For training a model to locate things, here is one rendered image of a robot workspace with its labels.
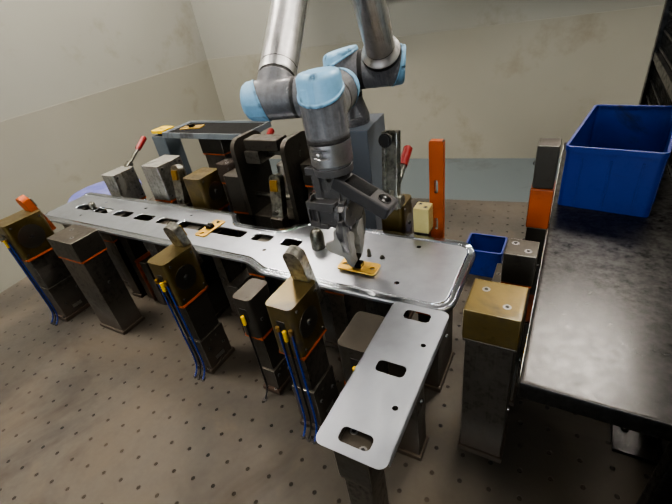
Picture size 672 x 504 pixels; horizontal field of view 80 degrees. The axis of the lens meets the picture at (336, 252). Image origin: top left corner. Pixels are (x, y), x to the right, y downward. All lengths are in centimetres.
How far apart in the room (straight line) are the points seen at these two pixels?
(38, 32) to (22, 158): 88
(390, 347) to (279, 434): 40
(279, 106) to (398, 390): 53
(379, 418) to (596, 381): 27
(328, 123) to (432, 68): 329
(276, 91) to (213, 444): 74
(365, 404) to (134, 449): 63
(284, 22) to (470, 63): 308
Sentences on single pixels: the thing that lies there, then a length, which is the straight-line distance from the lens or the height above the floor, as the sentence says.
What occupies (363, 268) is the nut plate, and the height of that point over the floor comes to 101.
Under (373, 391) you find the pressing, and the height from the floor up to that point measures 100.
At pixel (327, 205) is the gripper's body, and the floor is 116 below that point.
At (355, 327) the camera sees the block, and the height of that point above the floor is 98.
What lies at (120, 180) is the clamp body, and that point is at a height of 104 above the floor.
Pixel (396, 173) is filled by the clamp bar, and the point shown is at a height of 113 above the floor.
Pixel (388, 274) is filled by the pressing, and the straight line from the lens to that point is 79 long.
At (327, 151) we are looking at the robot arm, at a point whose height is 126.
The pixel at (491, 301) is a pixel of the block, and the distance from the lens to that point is 64.
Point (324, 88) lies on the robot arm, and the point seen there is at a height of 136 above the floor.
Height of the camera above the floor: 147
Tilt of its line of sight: 32 degrees down
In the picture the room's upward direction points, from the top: 10 degrees counter-clockwise
